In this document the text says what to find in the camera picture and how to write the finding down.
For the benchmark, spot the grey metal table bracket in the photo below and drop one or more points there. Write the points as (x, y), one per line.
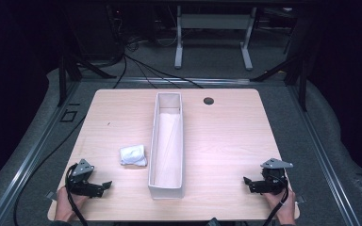
(300, 198)
(51, 196)

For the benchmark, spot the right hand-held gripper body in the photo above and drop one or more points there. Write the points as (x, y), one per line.
(273, 183)

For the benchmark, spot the person's left hand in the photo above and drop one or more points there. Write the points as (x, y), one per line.
(63, 207)

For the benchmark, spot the long white fabric box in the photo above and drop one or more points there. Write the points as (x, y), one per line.
(167, 147)

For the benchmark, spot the dark equipment cabinet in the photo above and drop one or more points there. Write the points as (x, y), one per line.
(97, 31)

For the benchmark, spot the black metal stand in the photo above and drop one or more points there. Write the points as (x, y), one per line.
(302, 84)
(63, 78)

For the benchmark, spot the dark object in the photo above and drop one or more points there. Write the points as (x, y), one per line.
(213, 222)

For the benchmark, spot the person's right hand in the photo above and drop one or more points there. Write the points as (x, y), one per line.
(286, 208)

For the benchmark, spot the white cloth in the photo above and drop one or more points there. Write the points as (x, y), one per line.
(133, 155)

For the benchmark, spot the grey metal table frame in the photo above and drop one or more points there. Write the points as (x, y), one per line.
(213, 22)

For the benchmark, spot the aluminium floor rail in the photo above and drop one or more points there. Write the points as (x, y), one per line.
(323, 160)
(169, 80)
(28, 160)

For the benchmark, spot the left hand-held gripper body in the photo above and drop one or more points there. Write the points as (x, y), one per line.
(82, 183)

